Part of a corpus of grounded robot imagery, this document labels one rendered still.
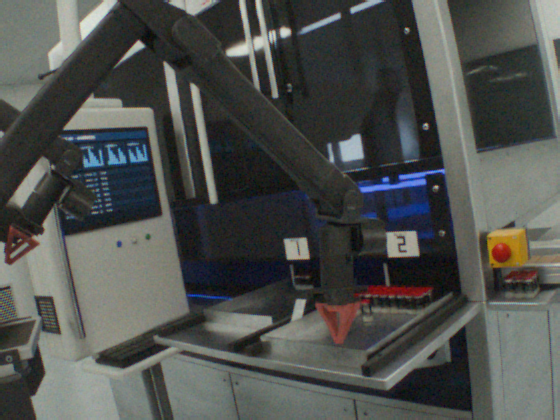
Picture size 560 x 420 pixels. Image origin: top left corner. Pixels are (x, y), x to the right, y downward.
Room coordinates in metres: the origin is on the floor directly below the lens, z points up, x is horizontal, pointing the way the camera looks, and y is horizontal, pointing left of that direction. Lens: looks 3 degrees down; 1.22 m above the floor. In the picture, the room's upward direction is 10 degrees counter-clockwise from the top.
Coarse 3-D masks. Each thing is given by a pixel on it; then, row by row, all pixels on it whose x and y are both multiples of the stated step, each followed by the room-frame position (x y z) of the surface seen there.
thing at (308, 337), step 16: (432, 304) 0.97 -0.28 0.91; (304, 320) 1.06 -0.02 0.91; (320, 320) 1.10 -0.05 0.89; (384, 320) 1.03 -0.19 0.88; (400, 320) 1.00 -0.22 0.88; (416, 320) 0.91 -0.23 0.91; (272, 336) 0.99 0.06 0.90; (288, 336) 1.02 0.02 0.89; (304, 336) 1.02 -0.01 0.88; (320, 336) 1.00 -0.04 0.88; (352, 336) 0.96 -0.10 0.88; (368, 336) 0.95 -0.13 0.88; (384, 336) 0.93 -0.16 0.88; (400, 336) 0.86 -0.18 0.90; (272, 352) 0.95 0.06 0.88; (288, 352) 0.92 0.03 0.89; (304, 352) 0.89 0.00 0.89; (320, 352) 0.86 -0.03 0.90; (336, 352) 0.83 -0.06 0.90; (352, 352) 0.81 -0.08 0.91; (368, 352) 0.79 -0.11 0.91
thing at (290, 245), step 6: (288, 240) 1.40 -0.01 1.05; (294, 240) 1.38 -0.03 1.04; (300, 240) 1.37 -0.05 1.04; (306, 240) 1.35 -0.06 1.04; (288, 246) 1.40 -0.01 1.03; (294, 246) 1.38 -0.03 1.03; (300, 246) 1.37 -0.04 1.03; (306, 246) 1.35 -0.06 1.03; (288, 252) 1.40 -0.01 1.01; (294, 252) 1.39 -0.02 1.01; (300, 252) 1.37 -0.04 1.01; (306, 252) 1.36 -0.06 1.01; (288, 258) 1.41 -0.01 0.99; (294, 258) 1.39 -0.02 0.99; (300, 258) 1.37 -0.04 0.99; (306, 258) 1.36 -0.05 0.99
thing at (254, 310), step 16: (272, 288) 1.47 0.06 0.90; (288, 288) 1.52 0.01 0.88; (224, 304) 1.33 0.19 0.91; (240, 304) 1.37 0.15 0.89; (256, 304) 1.38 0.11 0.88; (272, 304) 1.35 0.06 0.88; (288, 304) 1.32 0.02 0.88; (208, 320) 1.28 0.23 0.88; (224, 320) 1.23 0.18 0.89; (240, 320) 1.18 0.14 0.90; (256, 320) 1.14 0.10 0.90; (272, 320) 1.11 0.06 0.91
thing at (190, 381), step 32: (512, 320) 1.13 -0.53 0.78; (544, 320) 1.34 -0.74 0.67; (512, 352) 1.12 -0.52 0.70; (544, 352) 1.32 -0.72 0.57; (128, 384) 2.29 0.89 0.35; (192, 384) 1.87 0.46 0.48; (224, 384) 1.71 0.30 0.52; (256, 384) 1.59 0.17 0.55; (288, 384) 1.48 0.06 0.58; (512, 384) 1.11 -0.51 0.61; (544, 384) 1.31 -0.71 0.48; (128, 416) 2.36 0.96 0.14; (192, 416) 1.91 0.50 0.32; (224, 416) 1.75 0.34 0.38; (256, 416) 1.61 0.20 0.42; (288, 416) 1.50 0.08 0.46; (320, 416) 1.40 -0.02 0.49; (352, 416) 1.31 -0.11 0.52; (384, 416) 1.23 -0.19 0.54; (416, 416) 1.16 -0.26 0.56; (448, 416) 1.09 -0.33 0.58; (512, 416) 1.10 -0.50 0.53; (544, 416) 1.30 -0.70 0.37
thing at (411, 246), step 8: (392, 232) 1.16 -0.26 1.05; (400, 232) 1.14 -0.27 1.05; (408, 232) 1.13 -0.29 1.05; (392, 240) 1.16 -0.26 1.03; (400, 240) 1.14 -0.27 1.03; (408, 240) 1.13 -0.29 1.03; (416, 240) 1.11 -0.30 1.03; (392, 248) 1.16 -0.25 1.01; (400, 248) 1.14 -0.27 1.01; (408, 248) 1.13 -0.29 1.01; (416, 248) 1.11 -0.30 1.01; (392, 256) 1.16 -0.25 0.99
